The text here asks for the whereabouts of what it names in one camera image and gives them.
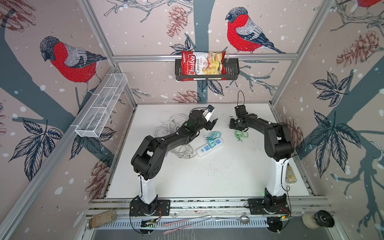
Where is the black wall basket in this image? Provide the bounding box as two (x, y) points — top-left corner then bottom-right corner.
(175, 58), (240, 82)

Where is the white power strip cable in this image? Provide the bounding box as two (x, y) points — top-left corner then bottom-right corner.
(166, 113), (190, 133)

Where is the teal cable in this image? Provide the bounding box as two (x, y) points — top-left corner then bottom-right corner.
(203, 131), (223, 149)

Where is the red Chuba cassava chips bag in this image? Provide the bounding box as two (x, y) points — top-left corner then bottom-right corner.
(181, 51), (226, 81)

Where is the grey white coiled cable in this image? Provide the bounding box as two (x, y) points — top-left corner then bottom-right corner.
(169, 143), (197, 159)

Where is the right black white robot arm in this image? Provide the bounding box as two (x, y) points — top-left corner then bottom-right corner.
(229, 105), (294, 214)

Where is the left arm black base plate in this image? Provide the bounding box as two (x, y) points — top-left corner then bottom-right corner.
(130, 198), (171, 217)

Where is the metal spoon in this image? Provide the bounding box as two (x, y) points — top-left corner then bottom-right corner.
(215, 215), (250, 225)

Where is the pink chopsticks pair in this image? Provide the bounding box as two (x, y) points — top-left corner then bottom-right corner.
(163, 215), (212, 235)

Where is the white blue power strip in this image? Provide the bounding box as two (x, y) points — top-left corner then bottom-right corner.
(195, 138), (223, 158)

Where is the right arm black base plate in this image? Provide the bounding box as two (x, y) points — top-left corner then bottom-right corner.
(247, 198), (291, 215)

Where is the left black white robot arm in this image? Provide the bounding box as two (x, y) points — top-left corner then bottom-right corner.
(131, 105), (217, 215)

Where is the black white tape roll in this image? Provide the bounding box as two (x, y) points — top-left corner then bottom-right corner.
(302, 210), (335, 230)

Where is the glass spice jar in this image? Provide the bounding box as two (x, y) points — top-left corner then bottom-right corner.
(285, 165), (297, 184)

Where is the white wire mesh basket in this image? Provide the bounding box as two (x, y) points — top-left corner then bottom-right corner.
(75, 74), (128, 138)

